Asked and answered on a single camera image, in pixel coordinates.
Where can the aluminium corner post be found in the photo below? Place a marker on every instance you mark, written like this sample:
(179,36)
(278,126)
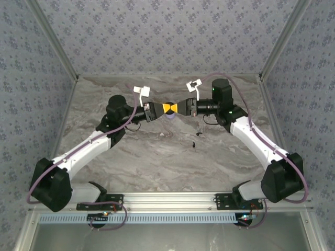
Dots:
(55,39)
(281,39)

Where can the grey metal panel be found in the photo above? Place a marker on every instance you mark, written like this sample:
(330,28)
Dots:
(167,238)

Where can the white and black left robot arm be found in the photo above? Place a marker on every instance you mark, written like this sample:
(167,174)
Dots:
(76,162)

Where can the purple earbud charging case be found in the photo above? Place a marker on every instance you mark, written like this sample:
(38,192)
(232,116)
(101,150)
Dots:
(170,117)

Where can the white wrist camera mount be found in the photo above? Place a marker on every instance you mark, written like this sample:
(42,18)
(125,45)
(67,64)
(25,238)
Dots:
(193,85)
(142,91)

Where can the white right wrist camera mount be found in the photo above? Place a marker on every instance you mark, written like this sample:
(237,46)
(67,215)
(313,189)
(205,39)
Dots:
(193,85)

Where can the wide grooved aluminium rail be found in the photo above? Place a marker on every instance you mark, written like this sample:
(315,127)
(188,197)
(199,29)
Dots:
(167,201)

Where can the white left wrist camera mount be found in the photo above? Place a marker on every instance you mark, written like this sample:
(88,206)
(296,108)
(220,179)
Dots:
(142,91)

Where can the aluminium frame leg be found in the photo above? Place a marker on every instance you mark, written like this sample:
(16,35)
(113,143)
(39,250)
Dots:
(24,232)
(312,232)

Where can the thin aluminium table edge rail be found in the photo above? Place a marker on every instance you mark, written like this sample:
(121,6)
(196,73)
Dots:
(167,75)

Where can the aluminium table side rail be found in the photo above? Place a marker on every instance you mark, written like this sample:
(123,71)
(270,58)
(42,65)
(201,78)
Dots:
(269,104)
(68,104)

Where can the small circuit board with LED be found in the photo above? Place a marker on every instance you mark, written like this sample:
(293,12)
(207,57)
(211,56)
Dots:
(246,217)
(95,217)

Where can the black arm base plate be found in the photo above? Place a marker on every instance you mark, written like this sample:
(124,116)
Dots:
(83,206)
(222,205)

